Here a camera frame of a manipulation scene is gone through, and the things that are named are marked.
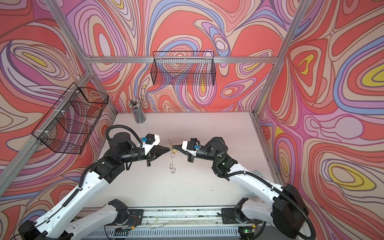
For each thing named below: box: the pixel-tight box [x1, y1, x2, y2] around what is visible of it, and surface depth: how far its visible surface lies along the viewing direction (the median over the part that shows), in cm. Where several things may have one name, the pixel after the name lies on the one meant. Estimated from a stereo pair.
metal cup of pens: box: [128, 98, 147, 124], surface depth 107 cm
